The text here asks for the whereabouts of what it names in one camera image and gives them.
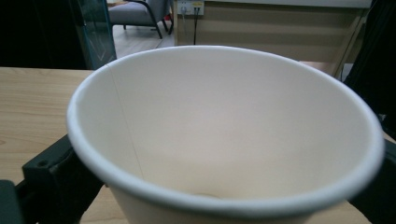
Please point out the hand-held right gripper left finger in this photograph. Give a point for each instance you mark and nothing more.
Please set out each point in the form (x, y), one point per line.
(53, 186)

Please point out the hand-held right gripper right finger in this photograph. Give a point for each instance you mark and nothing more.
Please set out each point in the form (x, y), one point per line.
(383, 202)

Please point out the white paper cup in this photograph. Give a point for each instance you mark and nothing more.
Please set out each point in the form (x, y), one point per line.
(218, 124)

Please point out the black curtain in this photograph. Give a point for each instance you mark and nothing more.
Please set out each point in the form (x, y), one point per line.
(378, 62)
(37, 34)

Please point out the teal glass panel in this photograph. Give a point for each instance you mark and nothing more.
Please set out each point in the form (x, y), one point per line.
(96, 37)

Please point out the grey armchair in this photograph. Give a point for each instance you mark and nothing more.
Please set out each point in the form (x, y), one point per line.
(130, 12)

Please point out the light wooden cabinet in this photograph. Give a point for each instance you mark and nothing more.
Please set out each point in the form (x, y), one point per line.
(264, 31)

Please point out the white wall socket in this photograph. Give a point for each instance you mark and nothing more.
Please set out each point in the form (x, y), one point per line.
(186, 6)

